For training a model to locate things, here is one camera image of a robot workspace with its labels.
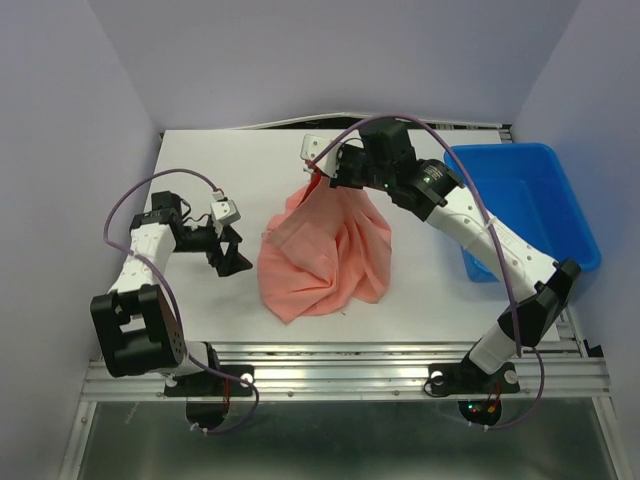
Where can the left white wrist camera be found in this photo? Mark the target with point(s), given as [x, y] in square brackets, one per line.
[224, 212]

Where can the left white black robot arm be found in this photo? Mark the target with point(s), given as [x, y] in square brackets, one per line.
[138, 330]

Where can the aluminium frame rails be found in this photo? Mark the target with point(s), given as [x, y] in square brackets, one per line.
[363, 352]

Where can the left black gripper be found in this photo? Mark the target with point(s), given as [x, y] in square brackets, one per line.
[235, 262]

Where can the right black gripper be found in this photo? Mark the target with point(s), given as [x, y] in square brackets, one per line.
[343, 154]

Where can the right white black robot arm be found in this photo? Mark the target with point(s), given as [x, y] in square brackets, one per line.
[377, 153]

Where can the blue plastic bin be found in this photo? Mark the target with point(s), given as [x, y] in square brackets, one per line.
[525, 185]

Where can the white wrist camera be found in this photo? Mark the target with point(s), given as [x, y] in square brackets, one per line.
[320, 155]
[224, 212]

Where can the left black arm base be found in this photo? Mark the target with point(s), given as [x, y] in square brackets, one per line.
[208, 408]

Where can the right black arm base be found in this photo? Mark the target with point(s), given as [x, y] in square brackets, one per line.
[480, 393]

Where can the pink pleated skirt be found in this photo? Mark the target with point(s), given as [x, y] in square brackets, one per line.
[328, 246]

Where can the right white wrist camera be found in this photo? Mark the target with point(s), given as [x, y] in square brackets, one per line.
[320, 155]

